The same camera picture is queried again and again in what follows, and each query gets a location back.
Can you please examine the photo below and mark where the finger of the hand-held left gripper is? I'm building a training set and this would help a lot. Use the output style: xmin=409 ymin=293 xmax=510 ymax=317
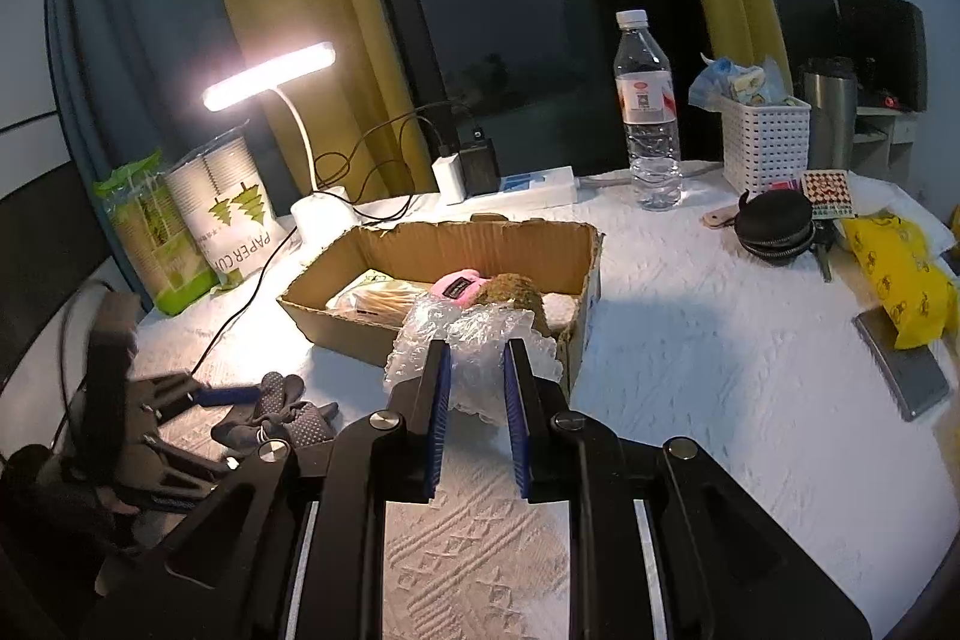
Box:
xmin=131 ymin=434 xmax=241 ymax=510
xmin=131 ymin=374 xmax=263 ymax=423

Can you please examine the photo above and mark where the black power adapter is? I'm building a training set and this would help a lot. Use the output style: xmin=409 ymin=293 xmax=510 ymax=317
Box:
xmin=459 ymin=126 xmax=502 ymax=197

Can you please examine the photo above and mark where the white paper sheet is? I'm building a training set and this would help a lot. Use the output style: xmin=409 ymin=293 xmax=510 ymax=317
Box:
xmin=847 ymin=171 xmax=960 ymax=255

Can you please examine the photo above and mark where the metal key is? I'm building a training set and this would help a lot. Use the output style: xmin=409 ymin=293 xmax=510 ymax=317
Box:
xmin=814 ymin=220 xmax=835 ymax=283

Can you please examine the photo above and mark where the clear bubble wrap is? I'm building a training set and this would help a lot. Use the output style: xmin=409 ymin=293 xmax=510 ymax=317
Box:
xmin=384 ymin=293 xmax=565 ymax=423

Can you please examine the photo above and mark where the black monitor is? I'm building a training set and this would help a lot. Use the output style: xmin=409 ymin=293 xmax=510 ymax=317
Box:
xmin=772 ymin=0 xmax=839 ymax=64
xmin=834 ymin=0 xmax=927 ymax=112

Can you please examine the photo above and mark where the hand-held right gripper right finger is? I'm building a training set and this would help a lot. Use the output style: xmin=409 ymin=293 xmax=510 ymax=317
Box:
xmin=502 ymin=338 xmax=875 ymax=640

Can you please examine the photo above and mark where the white plastic basket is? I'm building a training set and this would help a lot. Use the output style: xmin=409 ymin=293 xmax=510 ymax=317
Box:
xmin=720 ymin=96 xmax=812 ymax=197

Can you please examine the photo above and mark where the white paper cup pack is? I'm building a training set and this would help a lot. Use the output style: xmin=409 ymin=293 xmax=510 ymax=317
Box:
xmin=163 ymin=119 xmax=284 ymax=292

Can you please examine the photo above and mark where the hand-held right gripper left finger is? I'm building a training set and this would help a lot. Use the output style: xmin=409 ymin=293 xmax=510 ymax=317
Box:
xmin=82 ymin=340 xmax=455 ymax=640

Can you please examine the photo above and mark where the black charger cable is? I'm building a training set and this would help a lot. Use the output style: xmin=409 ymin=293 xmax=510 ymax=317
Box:
xmin=311 ymin=100 xmax=458 ymax=221

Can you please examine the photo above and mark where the black dotted glove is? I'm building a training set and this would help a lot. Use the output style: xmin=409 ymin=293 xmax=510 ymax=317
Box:
xmin=210 ymin=372 xmax=340 ymax=455

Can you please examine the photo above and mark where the black lamp cable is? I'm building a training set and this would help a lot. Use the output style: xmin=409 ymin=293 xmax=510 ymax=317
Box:
xmin=191 ymin=227 xmax=301 ymax=378

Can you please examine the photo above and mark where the clear plastic packet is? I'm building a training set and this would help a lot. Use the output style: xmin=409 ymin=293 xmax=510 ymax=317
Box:
xmin=326 ymin=269 xmax=436 ymax=330

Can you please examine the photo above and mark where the teal curtain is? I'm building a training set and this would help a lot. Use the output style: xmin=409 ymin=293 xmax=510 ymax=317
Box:
xmin=45 ymin=0 xmax=248 ymax=311

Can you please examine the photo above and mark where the blue snack packet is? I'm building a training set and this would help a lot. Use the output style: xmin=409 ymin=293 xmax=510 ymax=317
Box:
xmin=688 ymin=53 xmax=740 ymax=112

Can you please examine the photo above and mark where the white power strip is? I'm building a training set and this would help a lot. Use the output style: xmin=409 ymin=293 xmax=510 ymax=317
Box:
xmin=499 ymin=166 xmax=578 ymax=206

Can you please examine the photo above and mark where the grey power strip cord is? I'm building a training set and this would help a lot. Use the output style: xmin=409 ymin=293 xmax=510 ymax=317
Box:
xmin=574 ymin=164 xmax=721 ymax=189

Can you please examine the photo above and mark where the clear water bottle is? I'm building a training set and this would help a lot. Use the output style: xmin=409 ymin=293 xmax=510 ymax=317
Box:
xmin=613 ymin=8 xmax=685 ymax=212

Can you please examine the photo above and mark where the green yellow snack packet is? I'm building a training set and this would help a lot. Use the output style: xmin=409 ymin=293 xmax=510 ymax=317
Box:
xmin=724 ymin=56 xmax=792 ymax=105

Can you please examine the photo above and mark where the steel tumbler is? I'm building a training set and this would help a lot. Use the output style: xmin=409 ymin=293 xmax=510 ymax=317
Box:
xmin=796 ymin=56 xmax=857 ymax=172

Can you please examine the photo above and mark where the white desk lamp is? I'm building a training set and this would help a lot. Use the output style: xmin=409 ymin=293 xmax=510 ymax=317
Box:
xmin=201 ymin=40 xmax=361 ymax=247

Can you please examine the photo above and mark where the white textured tablecloth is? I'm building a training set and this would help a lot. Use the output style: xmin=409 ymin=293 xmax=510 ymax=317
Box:
xmin=97 ymin=160 xmax=960 ymax=640

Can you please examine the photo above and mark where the white charger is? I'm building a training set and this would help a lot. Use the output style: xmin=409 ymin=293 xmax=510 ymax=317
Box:
xmin=433 ymin=154 xmax=467 ymax=205

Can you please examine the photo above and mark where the white desk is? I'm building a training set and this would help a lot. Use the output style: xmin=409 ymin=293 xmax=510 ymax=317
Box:
xmin=851 ymin=107 xmax=920 ymax=176

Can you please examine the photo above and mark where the cardboard box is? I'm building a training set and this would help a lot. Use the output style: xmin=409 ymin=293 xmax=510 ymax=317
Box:
xmin=277 ymin=214 xmax=605 ymax=390

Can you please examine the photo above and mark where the yellow plastic bag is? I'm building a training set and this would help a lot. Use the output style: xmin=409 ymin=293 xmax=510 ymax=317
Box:
xmin=838 ymin=212 xmax=959 ymax=350

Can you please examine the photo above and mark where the green wrapped paper cup pack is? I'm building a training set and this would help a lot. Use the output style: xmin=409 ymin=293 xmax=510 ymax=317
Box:
xmin=91 ymin=152 xmax=215 ymax=319

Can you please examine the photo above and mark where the black round zipper pouch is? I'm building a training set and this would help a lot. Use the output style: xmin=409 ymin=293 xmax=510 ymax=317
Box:
xmin=733 ymin=190 xmax=818 ymax=268

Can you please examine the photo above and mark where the checkered small box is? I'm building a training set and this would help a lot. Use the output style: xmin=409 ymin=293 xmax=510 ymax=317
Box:
xmin=799 ymin=169 xmax=857 ymax=221

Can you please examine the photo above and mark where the brown plush ball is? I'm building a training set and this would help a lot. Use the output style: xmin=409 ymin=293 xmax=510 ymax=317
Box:
xmin=472 ymin=272 xmax=547 ymax=333

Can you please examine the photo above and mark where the grey smartphone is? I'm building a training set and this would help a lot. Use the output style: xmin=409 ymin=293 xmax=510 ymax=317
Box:
xmin=853 ymin=306 xmax=952 ymax=423

